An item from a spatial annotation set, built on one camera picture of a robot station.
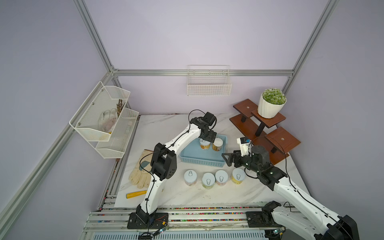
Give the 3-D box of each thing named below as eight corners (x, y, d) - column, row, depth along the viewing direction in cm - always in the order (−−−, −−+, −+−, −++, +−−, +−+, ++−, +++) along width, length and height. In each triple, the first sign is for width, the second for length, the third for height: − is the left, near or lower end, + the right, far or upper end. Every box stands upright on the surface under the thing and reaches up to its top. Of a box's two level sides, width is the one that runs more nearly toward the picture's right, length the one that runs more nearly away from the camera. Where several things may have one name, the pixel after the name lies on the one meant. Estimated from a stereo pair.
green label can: (201, 189, 85) (202, 186, 81) (201, 176, 90) (201, 172, 86) (214, 189, 85) (215, 186, 81) (213, 176, 90) (214, 172, 86)
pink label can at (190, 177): (184, 186, 86) (183, 182, 82) (185, 173, 91) (184, 169, 87) (197, 186, 86) (197, 182, 82) (197, 173, 91) (197, 169, 87)
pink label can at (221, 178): (215, 186, 86) (216, 182, 82) (214, 174, 91) (215, 170, 86) (227, 186, 86) (229, 182, 82) (225, 174, 91) (227, 170, 86)
